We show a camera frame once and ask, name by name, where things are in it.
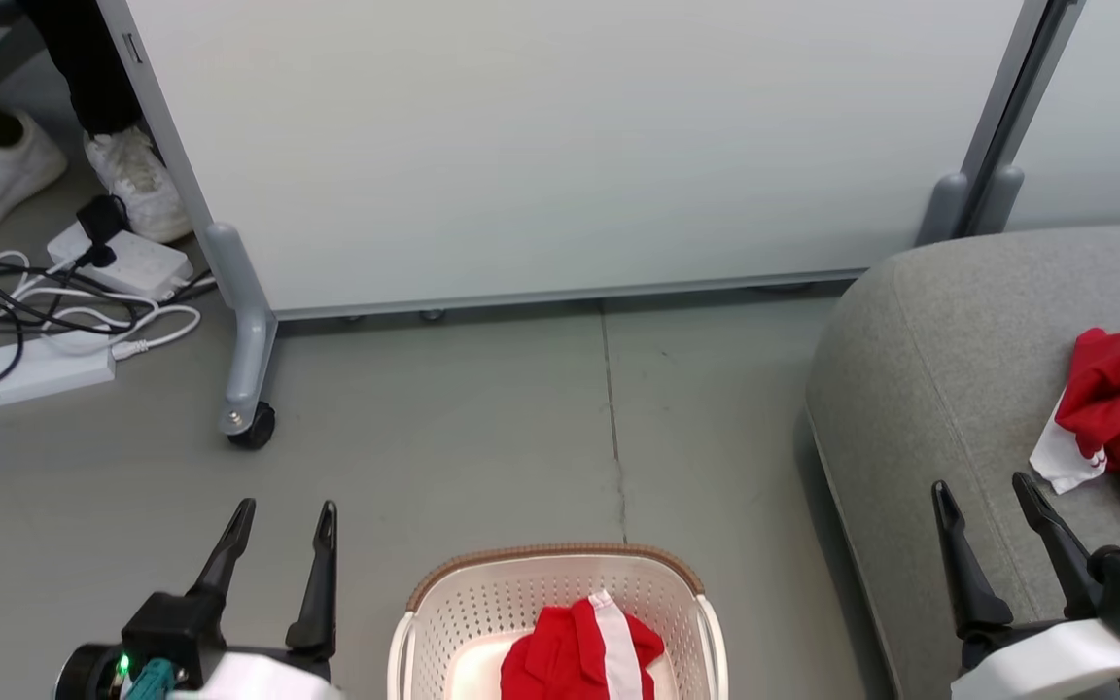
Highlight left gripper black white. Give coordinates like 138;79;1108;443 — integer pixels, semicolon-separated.
118;498;342;700

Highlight grey fabric sofa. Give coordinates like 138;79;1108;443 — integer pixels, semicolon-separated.
806;222;1120;700

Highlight black caster wheel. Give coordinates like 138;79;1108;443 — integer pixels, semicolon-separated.
227;402;277;450

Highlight white perforated laundry basket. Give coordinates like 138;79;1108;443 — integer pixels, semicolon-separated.
388;544;728;700

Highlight white power adapter box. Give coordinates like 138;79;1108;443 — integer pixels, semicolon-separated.
0;335;117;411

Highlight white power strip with plugs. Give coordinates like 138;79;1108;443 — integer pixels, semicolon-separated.
47;222;193;300

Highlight black plug adapter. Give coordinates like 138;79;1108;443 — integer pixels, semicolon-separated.
76;194;130;270

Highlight narrow white partition panel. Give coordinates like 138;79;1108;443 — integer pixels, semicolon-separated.
968;0;1120;234

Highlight large white partition panel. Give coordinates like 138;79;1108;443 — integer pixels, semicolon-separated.
96;0;1057;450

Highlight person leg black trousers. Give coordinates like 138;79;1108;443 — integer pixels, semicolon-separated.
20;0;143;137

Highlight white cable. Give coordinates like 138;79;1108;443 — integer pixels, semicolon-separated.
0;251;201;390

